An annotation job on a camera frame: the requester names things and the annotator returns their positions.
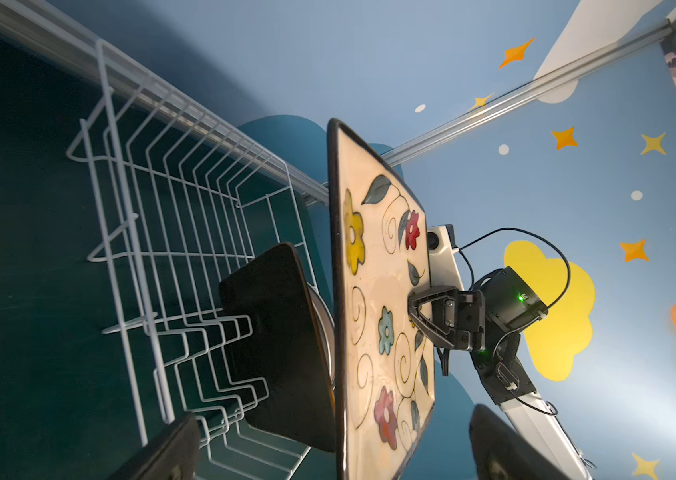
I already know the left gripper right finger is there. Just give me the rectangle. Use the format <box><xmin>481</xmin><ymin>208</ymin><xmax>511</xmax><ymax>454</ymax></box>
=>
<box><xmin>469</xmin><ymin>404</ymin><xmax>567</xmax><ymax>480</ymax></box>

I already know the right aluminium frame post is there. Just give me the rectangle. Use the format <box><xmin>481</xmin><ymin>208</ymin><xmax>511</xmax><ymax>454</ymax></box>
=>
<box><xmin>382</xmin><ymin>20</ymin><xmax>673</xmax><ymax>167</ymax></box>

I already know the white wire dish rack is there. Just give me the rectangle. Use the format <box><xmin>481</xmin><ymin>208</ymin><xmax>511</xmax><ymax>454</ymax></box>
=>
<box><xmin>66</xmin><ymin>40</ymin><xmax>329</xmax><ymax>479</ymax></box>

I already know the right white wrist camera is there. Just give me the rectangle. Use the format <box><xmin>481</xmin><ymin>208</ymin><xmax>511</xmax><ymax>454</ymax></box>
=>
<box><xmin>427</xmin><ymin>224</ymin><xmax>466</xmax><ymax>291</ymax></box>

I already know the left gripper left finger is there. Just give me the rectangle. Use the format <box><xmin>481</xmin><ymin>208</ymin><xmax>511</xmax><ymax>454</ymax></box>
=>
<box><xmin>108</xmin><ymin>413</ymin><xmax>201</xmax><ymax>480</ymax></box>

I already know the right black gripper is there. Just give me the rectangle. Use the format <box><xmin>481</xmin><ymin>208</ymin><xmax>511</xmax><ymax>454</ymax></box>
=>
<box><xmin>407</xmin><ymin>286</ymin><xmax>486</xmax><ymax>352</ymax></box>

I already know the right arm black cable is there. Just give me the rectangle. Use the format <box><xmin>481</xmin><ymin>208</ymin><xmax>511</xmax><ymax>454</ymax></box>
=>
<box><xmin>451</xmin><ymin>226</ymin><xmax>573</xmax><ymax>416</ymax></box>

